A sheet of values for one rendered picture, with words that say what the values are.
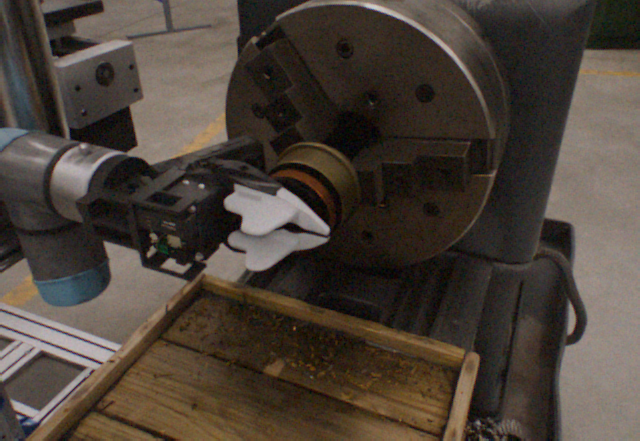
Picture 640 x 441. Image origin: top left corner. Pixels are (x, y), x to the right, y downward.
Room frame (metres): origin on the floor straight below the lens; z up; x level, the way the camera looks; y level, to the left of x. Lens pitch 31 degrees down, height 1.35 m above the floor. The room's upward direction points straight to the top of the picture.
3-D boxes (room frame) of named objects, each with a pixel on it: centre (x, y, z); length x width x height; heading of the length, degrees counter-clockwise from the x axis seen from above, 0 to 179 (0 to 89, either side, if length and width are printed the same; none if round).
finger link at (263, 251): (0.38, 0.05, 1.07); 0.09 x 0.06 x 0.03; 66
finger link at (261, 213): (0.38, 0.05, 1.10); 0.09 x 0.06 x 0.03; 66
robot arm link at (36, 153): (0.49, 0.29, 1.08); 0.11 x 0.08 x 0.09; 66
